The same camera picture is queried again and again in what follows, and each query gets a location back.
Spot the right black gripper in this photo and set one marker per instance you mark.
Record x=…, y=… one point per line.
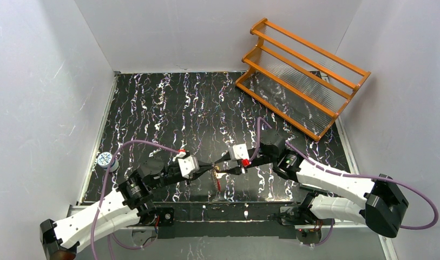
x=234, y=163

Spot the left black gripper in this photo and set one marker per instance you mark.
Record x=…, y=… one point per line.
x=177, y=173

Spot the white red keyring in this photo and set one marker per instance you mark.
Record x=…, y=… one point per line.
x=214, y=178

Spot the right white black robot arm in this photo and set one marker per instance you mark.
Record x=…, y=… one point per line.
x=378, y=203

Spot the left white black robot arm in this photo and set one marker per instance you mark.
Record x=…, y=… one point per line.
x=129, y=204

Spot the small blue white jar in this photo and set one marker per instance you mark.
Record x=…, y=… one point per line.
x=105, y=160

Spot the orange wooden rack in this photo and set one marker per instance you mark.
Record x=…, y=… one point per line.
x=306, y=85

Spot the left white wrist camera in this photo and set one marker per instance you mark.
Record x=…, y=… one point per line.
x=188, y=164

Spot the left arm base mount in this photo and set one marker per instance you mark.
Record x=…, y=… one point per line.
x=162, y=215

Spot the aluminium frame rail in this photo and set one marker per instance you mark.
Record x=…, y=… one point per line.
x=221, y=212

